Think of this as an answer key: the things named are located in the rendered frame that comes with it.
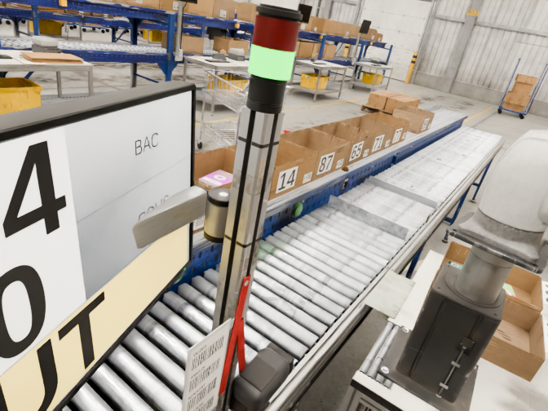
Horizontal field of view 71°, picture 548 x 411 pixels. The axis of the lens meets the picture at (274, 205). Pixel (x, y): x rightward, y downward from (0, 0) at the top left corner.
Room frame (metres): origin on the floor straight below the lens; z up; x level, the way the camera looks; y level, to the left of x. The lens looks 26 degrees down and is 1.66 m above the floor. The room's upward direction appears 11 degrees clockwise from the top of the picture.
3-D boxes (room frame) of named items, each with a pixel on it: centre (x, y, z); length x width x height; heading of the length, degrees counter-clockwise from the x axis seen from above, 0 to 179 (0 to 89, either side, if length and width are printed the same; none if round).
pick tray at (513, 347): (1.15, -0.81, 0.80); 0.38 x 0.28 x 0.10; 63
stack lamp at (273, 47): (0.47, 0.03, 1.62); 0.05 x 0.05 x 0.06
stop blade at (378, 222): (1.88, -0.50, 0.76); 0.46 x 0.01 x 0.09; 59
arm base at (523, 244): (0.92, -0.60, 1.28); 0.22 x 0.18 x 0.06; 143
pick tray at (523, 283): (1.43, -0.96, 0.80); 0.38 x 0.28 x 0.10; 63
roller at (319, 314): (1.18, -0.08, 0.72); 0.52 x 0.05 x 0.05; 59
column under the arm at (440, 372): (0.91, -0.58, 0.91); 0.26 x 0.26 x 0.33; 61
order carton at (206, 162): (1.51, 0.25, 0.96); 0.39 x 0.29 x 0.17; 149
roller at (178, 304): (0.90, 0.09, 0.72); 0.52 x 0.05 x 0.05; 59
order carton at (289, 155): (1.85, 0.05, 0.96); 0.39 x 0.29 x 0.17; 149
